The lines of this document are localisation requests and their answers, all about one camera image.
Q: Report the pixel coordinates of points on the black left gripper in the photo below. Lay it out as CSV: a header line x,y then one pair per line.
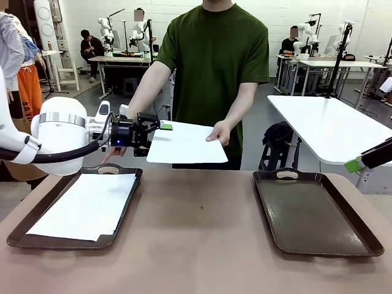
x,y
125,134

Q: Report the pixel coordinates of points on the person's right forearm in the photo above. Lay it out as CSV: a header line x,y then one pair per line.
x,y
147,88

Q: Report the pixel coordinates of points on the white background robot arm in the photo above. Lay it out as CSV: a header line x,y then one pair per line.
x,y
306,28
105,33
341,29
136,32

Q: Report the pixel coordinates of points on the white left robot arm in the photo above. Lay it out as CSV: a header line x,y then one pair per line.
x,y
58,137

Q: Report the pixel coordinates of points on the person's left forearm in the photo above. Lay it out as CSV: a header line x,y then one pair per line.
x,y
242,101

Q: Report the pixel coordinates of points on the person's right hand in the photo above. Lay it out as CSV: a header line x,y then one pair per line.
x,y
114,153

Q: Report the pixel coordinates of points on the person's left hand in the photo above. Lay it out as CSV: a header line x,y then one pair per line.
x,y
222,131

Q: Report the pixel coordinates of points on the white desk leg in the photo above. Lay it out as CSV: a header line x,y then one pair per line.
x,y
170,101

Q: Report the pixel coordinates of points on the grey plastic stool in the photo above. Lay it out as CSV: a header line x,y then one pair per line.
x,y
129,85

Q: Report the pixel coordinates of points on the brown plastic serving tray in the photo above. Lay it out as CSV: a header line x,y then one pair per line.
x,y
38,214
306,214

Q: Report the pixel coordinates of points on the black step stool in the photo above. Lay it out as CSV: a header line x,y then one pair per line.
x,y
274,156

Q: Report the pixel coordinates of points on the wooden background table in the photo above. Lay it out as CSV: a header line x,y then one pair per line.
x,y
122,59

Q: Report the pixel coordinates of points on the black bag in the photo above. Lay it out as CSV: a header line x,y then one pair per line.
x,y
278,131

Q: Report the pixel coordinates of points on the black clamped pole stand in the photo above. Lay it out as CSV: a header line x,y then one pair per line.
x,y
337,67

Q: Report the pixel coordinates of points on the person in green t-shirt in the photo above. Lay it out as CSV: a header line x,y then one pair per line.
x,y
214,61

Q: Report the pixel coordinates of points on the white background table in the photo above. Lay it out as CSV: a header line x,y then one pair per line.
x,y
337,63

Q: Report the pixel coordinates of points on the seated person in black jacket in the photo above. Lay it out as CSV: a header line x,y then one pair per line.
x,y
88,46

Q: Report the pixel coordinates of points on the person in grey t-shirt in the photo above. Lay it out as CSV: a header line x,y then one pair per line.
x,y
139,15

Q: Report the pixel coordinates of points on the background computer monitor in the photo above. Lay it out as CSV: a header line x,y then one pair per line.
x,y
330,44

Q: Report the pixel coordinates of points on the figure in orange shorts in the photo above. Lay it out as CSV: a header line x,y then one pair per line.
x,y
29,88

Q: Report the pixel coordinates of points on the seated person in black shirt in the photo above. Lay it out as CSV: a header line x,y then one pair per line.
x,y
288,46

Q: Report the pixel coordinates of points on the white tower air conditioner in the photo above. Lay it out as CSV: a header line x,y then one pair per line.
x,y
46,27

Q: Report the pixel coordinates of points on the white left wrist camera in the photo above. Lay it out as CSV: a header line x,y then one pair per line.
x,y
124,111

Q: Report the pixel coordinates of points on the black background camera pole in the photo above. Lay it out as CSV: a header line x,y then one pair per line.
x,y
149,46

